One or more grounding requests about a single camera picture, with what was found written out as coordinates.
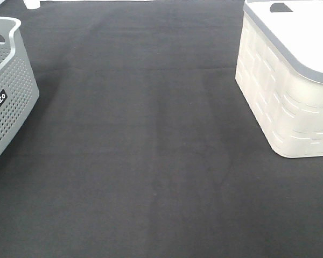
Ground grey perforated plastic basket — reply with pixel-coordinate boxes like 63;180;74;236
0;17;39;155

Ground black table cloth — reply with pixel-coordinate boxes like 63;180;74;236
0;1;323;257

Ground white object at table edge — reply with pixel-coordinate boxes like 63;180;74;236
23;0;41;10

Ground white basket with grey rim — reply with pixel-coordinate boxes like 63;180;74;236
235;1;323;158

